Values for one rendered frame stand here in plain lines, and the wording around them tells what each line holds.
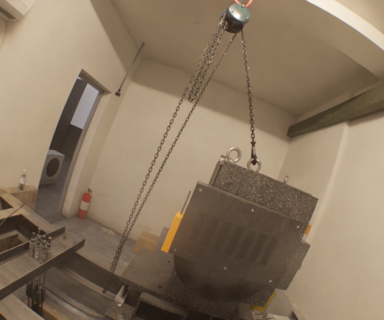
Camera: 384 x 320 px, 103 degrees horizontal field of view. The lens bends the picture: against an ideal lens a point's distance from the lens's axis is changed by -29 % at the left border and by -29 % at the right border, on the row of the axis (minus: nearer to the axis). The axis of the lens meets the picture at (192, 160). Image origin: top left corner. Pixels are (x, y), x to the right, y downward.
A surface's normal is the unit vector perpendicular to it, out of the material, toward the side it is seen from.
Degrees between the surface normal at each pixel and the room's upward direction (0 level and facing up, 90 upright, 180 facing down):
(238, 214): 90
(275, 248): 90
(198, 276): 90
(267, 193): 90
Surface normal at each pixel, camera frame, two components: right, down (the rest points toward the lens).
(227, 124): -0.04, -0.03
